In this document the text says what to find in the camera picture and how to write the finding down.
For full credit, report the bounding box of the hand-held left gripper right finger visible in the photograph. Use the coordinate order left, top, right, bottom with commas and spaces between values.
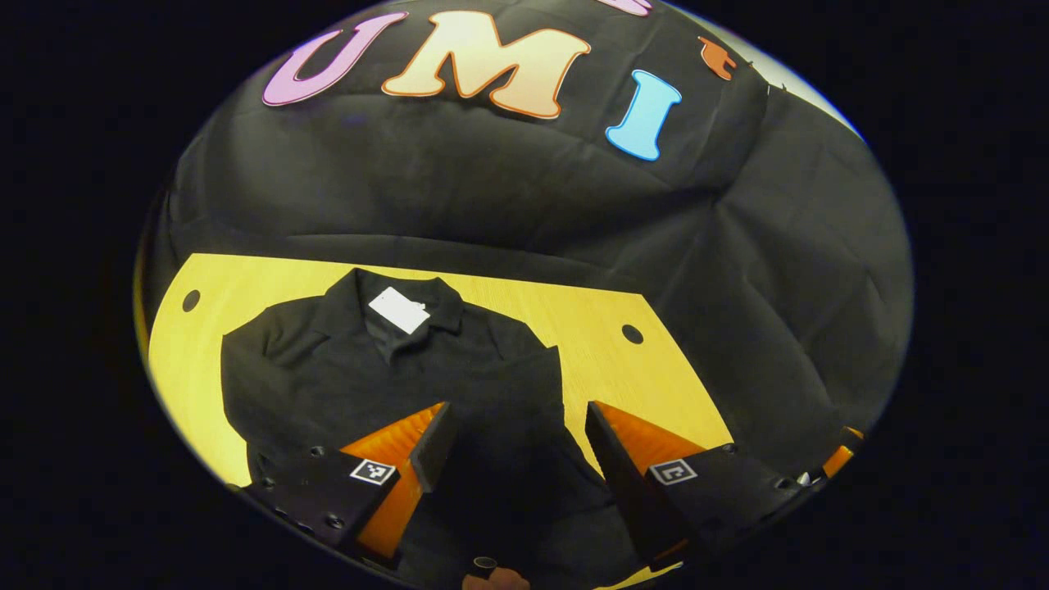
584, 401, 808, 574

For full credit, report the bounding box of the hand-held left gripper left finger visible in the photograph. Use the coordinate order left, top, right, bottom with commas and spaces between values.
238, 401, 457, 570

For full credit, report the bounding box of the black button shirt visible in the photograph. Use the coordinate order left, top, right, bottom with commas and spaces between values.
220, 268, 648, 590

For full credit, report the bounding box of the black backdrop cloth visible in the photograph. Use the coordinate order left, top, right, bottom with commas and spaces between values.
135, 0, 915, 476

